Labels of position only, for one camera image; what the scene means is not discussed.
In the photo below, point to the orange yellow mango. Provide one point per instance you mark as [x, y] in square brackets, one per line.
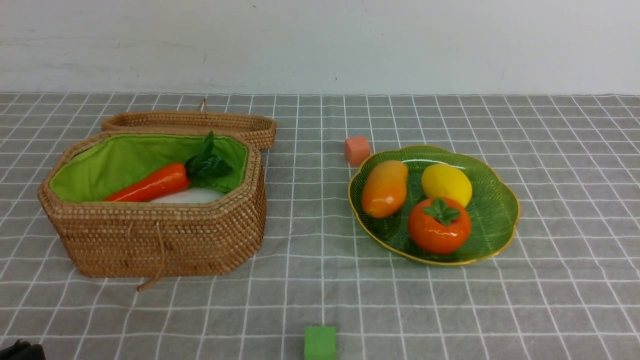
[385, 189]

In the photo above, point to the orange carrot with leaves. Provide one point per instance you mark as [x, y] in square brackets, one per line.
[176, 177]

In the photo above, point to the yellow lemon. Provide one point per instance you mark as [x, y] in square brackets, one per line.
[441, 180]

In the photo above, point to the white radish with leaves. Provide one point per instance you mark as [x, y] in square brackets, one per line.
[192, 195]

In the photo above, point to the orange persimmon with green leaf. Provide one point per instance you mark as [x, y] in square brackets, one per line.
[439, 226]

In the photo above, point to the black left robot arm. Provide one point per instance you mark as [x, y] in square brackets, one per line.
[23, 350]

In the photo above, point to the orange foam cube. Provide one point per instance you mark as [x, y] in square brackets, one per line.
[356, 150]

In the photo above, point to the woven rattan basket lid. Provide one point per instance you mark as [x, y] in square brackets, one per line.
[259, 131]

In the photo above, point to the green foam cube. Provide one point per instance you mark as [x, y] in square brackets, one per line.
[320, 343]

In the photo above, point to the green leaf-shaped glass plate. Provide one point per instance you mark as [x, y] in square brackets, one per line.
[494, 209]

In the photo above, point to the woven rattan basket green lining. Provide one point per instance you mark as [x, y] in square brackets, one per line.
[154, 240]

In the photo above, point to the grey checked tablecloth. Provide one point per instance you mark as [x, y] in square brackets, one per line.
[567, 288]

